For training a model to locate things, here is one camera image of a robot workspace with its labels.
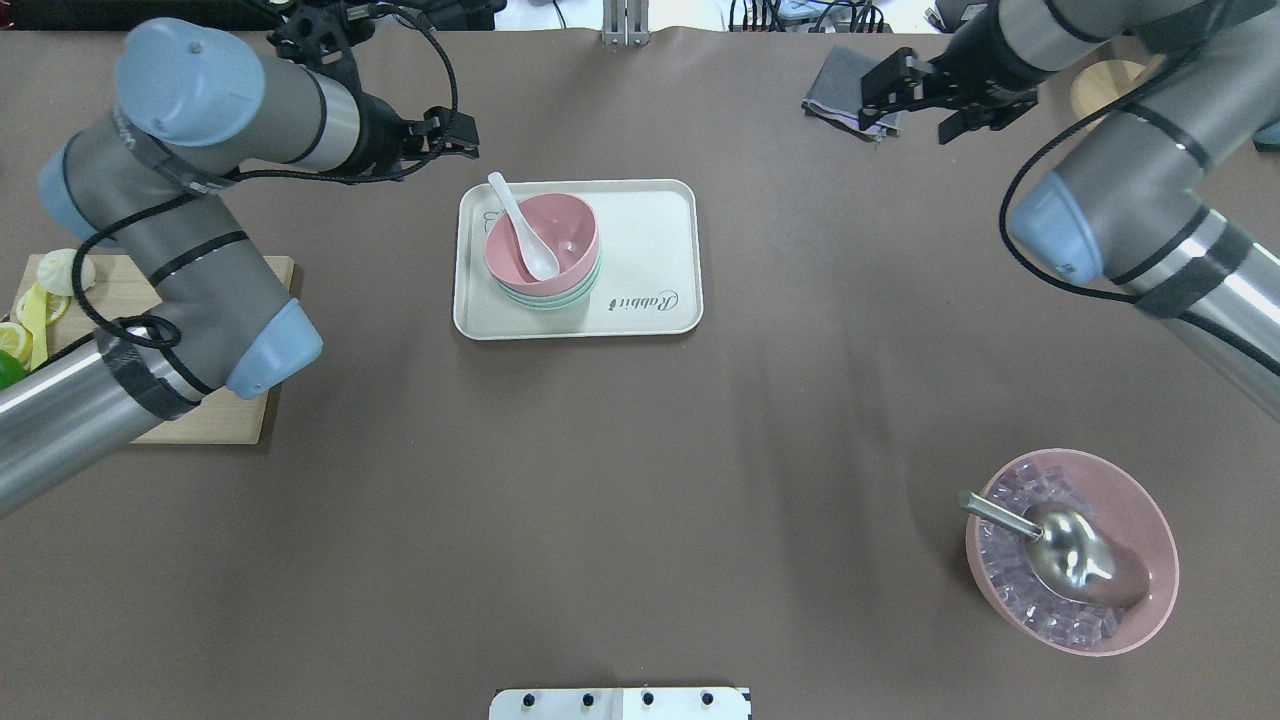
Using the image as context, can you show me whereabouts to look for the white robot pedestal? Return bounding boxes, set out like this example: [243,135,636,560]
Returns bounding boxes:
[488,685,753,719]

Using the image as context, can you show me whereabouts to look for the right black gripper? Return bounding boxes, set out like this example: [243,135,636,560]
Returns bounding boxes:
[858,20,1041,145]

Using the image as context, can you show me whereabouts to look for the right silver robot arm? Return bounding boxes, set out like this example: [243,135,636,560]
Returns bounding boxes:
[858,1,1279,416]

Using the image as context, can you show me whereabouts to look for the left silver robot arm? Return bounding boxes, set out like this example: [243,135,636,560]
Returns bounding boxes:
[1,1,477,515]

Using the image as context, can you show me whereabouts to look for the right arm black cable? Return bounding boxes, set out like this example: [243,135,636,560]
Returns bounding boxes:
[998,50,1201,304]

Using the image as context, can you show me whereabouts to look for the green bowl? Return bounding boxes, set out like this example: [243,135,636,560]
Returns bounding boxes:
[498,259,604,311]

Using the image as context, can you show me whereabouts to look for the white toy bun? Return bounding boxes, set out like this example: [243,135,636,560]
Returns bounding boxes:
[36,249,97,299]

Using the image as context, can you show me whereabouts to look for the large pink bowl with glassware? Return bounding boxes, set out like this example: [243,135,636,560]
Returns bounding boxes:
[959,448,1181,657]

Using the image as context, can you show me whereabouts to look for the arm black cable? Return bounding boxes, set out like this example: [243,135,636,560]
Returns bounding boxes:
[70,5,461,351]
[998,50,1201,304]

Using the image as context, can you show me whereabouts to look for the white rabbit tray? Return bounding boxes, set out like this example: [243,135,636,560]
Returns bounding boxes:
[453,179,703,341]

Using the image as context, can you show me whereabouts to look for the metal ice scoop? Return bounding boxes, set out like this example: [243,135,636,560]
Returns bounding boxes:
[956,491,1151,609]

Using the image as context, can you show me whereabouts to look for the white ceramic spoon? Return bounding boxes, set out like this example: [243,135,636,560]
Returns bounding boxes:
[486,170,561,281]

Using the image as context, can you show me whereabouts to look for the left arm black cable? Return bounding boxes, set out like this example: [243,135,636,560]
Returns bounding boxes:
[70,5,461,351]

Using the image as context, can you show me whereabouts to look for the wooden mug tree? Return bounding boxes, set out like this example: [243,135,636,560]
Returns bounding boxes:
[1069,59,1151,120]

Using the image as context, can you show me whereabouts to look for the green lime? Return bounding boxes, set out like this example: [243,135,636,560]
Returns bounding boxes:
[0,350,28,389]

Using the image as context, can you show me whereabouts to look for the aluminium frame post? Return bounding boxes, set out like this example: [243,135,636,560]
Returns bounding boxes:
[600,0,652,47]

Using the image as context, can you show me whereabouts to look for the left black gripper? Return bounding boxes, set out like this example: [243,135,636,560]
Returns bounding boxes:
[346,92,480,181]

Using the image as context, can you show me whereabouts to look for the grey and purple cloths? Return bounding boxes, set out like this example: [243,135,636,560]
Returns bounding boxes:
[800,46,901,142]

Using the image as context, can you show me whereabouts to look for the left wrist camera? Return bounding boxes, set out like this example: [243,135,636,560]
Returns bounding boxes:
[268,1,376,70]

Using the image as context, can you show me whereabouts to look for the lemon slice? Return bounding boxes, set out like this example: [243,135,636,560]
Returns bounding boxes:
[0,322,35,366]
[13,287,72,325]

